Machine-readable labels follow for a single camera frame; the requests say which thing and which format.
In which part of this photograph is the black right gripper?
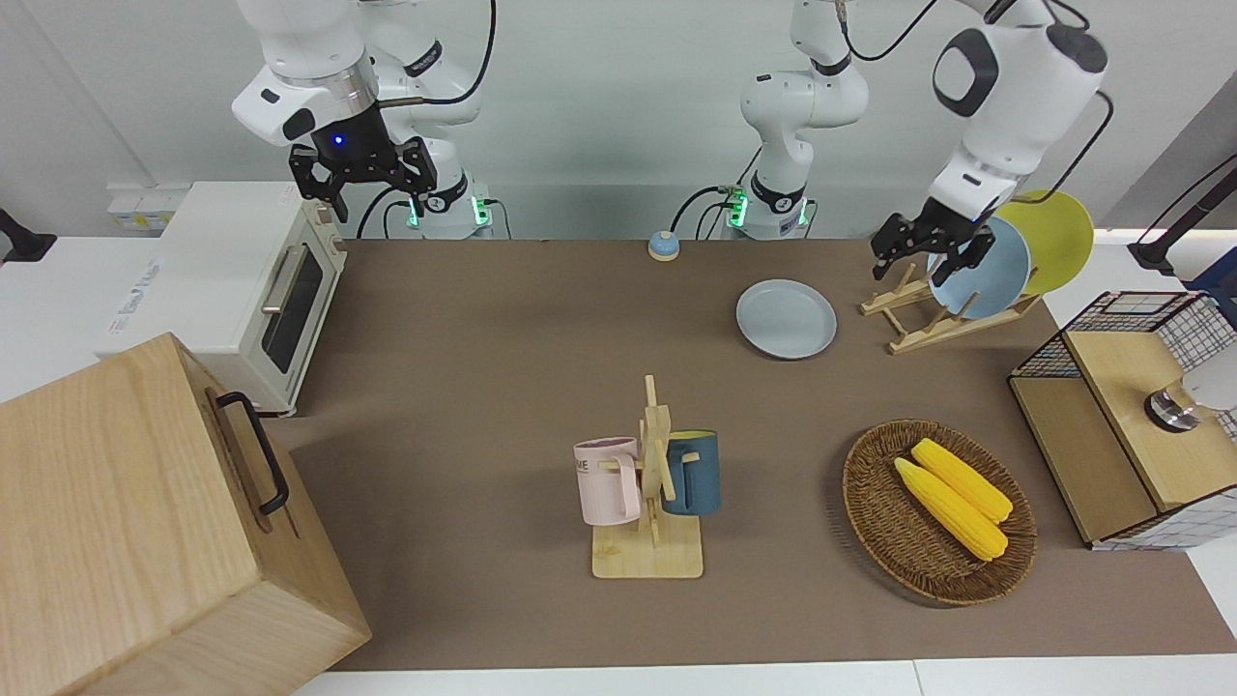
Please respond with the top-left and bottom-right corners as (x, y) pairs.
(290, 104), (439, 225)

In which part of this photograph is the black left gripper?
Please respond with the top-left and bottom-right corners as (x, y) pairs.
(873, 198), (997, 289)

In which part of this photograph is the gray plate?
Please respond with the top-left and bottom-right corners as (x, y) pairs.
(735, 279), (838, 361)

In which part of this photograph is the blue plate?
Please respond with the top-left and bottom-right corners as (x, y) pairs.
(926, 217), (1032, 321)

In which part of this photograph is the wooden plate rack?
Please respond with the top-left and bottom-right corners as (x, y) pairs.
(860, 263), (1045, 356)

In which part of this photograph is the yellow plate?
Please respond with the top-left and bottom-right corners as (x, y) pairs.
(995, 189), (1095, 297)

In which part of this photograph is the white toaster oven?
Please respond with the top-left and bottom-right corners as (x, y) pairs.
(94, 181), (349, 419)

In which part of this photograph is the brown table mat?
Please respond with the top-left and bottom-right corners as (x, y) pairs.
(261, 239), (1237, 673)

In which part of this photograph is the yellow corn cob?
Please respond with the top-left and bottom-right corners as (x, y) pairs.
(894, 457), (1009, 563)
(911, 438), (1015, 525)

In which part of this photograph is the blue object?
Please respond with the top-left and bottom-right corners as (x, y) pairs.
(1191, 253), (1237, 325)

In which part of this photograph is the brown wicker basket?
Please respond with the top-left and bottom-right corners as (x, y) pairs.
(842, 419), (1038, 608)

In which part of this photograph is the white object with metal base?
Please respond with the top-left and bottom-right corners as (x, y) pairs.
(1145, 343), (1237, 433)

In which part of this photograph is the dark blue mug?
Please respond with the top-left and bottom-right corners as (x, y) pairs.
(661, 430), (722, 516)

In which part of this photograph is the pink mug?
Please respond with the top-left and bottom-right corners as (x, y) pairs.
(573, 437), (644, 527)

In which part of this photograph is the wooden mug tree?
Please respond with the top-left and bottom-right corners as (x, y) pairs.
(591, 375), (705, 580)

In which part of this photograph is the light wooden box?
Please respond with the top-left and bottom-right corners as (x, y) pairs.
(0, 332), (373, 696)

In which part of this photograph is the black base cable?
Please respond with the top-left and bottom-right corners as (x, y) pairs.
(356, 188), (399, 240)
(670, 186), (728, 240)

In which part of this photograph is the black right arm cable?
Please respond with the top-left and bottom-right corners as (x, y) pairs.
(375, 0), (498, 107)

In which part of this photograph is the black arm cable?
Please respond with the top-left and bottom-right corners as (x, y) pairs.
(375, 0), (498, 107)
(839, 0), (1114, 206)

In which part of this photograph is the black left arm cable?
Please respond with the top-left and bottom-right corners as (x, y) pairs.
(839, 0), (1114, 206)

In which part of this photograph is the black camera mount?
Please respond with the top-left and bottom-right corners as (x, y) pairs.
(1128, 155), (1237, 275)
(0, 208), (57, 264)

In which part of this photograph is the white wall socket panel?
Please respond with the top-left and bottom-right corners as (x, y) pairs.
(106, 186), (189, 233)

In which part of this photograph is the wood and wire shelf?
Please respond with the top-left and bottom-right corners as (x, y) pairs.
(1008, 290), (1237, 552)

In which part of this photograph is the black box handle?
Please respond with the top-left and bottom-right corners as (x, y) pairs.
(215, 391), (290, 516)

